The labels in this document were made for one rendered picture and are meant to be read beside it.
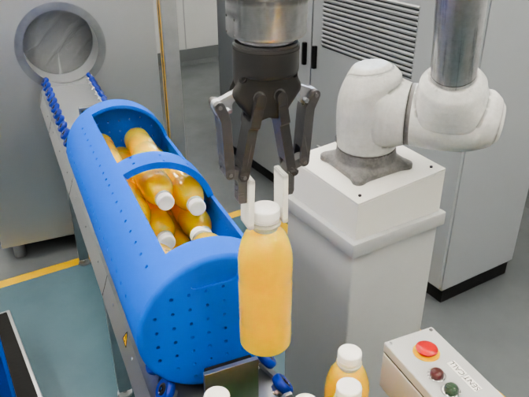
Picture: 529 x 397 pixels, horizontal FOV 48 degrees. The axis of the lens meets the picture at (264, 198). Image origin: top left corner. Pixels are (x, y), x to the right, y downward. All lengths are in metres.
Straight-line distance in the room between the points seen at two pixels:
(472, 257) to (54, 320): 1.96
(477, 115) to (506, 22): 1.13
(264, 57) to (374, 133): 0.86
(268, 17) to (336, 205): 0.94
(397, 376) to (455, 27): 0.69
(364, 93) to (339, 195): 0.26
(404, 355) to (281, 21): 0.61
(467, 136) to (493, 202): 1.48
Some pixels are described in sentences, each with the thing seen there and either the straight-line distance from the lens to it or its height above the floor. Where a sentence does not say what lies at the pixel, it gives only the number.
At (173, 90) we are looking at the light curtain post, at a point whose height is 1.05.
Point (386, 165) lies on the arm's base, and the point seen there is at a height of 1.14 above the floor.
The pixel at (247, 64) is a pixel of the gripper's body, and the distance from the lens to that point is 0.66.
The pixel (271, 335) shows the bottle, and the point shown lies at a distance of 0.84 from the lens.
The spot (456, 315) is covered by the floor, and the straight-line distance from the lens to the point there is 2.97.
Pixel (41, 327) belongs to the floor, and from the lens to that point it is 2.94.
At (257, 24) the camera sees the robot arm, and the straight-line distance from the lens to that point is 0.64.
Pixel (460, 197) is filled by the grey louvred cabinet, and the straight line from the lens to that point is 2.71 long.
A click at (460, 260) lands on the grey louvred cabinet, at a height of 0.22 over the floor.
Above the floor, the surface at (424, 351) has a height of 1.11.
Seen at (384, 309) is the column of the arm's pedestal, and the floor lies 0.73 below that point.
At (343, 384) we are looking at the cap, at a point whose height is 1.12.
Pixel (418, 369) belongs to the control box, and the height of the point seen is 1.10.
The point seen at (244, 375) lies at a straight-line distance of 1.10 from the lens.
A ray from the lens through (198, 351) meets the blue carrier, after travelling 1.12.
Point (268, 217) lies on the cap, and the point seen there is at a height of 1.42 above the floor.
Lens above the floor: 1.80
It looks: 28 degrees down
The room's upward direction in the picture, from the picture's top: straight up
